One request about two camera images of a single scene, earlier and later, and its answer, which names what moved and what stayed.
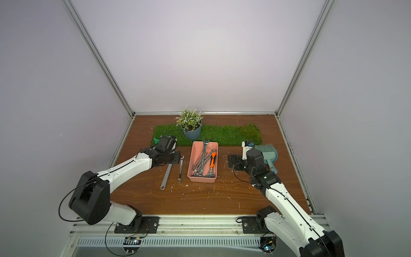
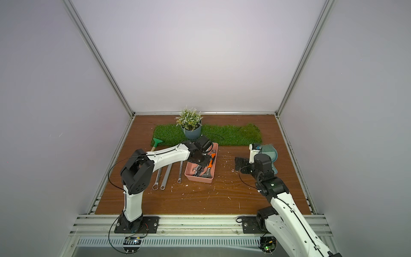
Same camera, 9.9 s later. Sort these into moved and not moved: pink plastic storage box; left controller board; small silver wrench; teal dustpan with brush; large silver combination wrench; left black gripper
Moved: left black gripper; pink plastic storage box
Not moved: small silver wrench; large silver combination wrench; teal dustpan with brush; left controller board
